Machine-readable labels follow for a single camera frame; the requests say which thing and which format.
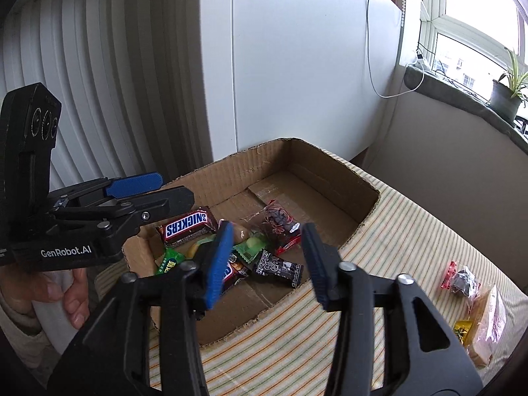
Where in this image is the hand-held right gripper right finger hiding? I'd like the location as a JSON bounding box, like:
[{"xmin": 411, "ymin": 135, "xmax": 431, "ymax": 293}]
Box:
[{"xmin": 300, "ymin": 223, "xmax": 483, "ymax": 396}]

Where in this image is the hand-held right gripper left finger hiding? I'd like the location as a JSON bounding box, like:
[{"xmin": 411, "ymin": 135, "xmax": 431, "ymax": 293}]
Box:
[{"xmin": 47, "ymin": 220, "xmax": 236, "ymax": 396}]

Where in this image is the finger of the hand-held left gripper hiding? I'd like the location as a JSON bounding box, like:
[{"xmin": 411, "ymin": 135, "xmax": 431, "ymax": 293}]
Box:
[
  {"xmin": 49, "ymin": 172, "xmax": 164, "ymax": 209},
  {"xmin": 55, "ymin": 187, "xmax": 195, "ymax": 238}
]

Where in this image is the brown chocolate bar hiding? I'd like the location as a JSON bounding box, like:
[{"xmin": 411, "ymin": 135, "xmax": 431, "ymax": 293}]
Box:
[
  {"xmin": 220, "ymin": 251, "xmax": 252, "ymax": 295},
  {"xmin": 156, "ymin": 206, "xmax": 218, "ymax": 244}
]

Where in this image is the small green wrapper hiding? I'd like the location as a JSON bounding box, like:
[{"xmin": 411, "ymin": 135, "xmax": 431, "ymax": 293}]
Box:
[{"xmin": 233, "ymin": 244, "xmax": 265, "ymax": 264}]

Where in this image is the black snack packet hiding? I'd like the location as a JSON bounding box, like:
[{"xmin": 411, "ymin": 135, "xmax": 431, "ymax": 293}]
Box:
[{"xmin": 252, "ymin": 249, "xmax": 304, "ymax": 287}]

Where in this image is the green snack packet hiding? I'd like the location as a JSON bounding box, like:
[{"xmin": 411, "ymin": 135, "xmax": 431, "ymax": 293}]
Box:
[{"xmin": 154, "ymin": 247, "xmax": 186, "ymax": 277}]

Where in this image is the red clear dark snack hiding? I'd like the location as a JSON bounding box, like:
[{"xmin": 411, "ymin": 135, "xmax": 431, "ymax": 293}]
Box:
[
  {"xmin": 441, "ymin": 261, "xmax": 479, "ymax": 298},
  {"xmin": 258, "ymin": 200, "xmax": 302, "ymax": 255}
]

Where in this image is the brown cardboard box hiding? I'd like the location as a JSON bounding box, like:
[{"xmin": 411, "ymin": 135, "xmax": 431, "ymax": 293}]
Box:
[{"xmin": 121, "ymin": 137, "xmax": 381, "ymax": 347}]

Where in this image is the person's left hand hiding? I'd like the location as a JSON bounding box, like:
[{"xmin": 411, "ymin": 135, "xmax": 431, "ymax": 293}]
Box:
[{"xmin": 0, "ymin": 266, "xmax": 90, "ymax": 331}]

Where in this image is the striped cloth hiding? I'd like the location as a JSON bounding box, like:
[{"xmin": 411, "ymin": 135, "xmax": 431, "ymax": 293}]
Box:
[{"xmin": 95, "ymin": 161, "xmax": 520, "ymax": 396}]

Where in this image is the yellow snack packet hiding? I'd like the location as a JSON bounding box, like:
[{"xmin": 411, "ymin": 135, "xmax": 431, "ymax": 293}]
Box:
[{"xmin": 454, "ymin": 319, "xmax": 475, "ymax": 345}]

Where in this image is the bagged sliced bread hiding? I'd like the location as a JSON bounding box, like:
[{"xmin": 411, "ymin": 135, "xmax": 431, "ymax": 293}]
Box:
[{"xmin": 466, "ymin": 282, "xmax": 508, "ymax": 370}]

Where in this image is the white cabinet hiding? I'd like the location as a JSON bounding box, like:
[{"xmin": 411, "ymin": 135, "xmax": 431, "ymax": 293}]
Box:
[{"xmin": 201, "ymin": 0, "xmax": 404, "ymax": 168}]

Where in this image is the dark green sill cover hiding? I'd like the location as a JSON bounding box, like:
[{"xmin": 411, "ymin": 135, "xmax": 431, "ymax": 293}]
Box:
[{"xmin": 404, "ymin": 64, "xmax": 528, "ymax": 155}]

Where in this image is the white charger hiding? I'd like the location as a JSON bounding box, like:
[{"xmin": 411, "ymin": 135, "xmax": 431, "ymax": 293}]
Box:
[{"xmin": 412, "ymin": 49, "xmax": 432, "ymax": 71}]

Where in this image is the large potted plant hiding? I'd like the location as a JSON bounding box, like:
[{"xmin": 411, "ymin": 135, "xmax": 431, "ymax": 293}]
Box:
[{"xmin": 489, "ymin": 47, "xmax": 528, "ymax": 122}]

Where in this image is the white cable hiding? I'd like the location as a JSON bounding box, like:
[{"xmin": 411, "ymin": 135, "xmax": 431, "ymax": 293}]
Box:
[{"xmin": 367, "ymin": 0, "xmax": 421, "ymax": 99}]

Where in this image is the white window frame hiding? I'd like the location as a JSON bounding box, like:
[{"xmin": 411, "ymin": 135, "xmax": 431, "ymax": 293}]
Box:
[{"xmin": 418, "ymin": 0, "xmax": 528, "ymax": 91}]

